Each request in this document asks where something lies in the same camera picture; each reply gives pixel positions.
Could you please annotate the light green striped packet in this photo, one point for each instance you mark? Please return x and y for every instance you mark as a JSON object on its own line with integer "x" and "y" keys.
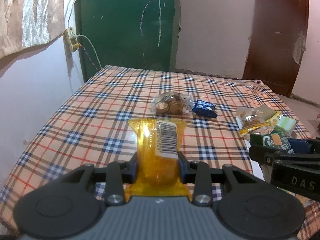
{"x": 286, "y": 125}

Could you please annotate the beige patterned curtain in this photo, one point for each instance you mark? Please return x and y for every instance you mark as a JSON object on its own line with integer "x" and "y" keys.
{"x": 27, "y": 15}

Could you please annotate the plaid tablecloth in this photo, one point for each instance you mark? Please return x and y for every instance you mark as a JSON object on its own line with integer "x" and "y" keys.
{"x": 100, "y": 120}

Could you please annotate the dark green biscuit packet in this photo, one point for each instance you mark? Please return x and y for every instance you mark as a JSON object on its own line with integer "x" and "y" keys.
{"x": 272, "y": 141}

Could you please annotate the green door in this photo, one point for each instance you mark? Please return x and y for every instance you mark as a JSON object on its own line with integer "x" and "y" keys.
{"x": 125, "y": 30}

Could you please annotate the blue cookie packet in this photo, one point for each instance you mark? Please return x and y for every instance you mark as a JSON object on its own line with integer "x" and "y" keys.
{"x": 205, "y": 107}

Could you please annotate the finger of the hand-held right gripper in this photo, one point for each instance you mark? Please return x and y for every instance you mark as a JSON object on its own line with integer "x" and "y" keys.
{"x": 265, "y": 153}
{"x": 301, "y": 145}

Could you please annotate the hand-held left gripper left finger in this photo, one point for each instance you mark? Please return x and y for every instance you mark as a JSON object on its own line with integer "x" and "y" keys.
{"x": 133, "y": 170}

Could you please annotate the yellow transparent snack packet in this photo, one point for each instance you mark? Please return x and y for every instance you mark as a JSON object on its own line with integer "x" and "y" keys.
{"x": 160, "y": 155}

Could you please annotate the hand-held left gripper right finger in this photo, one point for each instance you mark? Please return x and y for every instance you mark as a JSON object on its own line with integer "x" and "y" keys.
{"x": 183, "y": 170}

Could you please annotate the brown wooden door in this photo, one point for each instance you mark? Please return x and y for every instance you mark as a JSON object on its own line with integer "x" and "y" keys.
{"x": 277, "y": 35}

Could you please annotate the yellow-edged clear cookie packet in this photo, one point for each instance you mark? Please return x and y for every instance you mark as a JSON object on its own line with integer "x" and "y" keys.
{"x": 251, "y": 123}

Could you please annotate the wall socket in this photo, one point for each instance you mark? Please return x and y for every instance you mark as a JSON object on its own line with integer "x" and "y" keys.
{"x": 71, "y": 38}

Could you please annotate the hanging pale cloth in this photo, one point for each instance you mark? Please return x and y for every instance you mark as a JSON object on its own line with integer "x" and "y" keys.
{"x": 300, "y": 47}

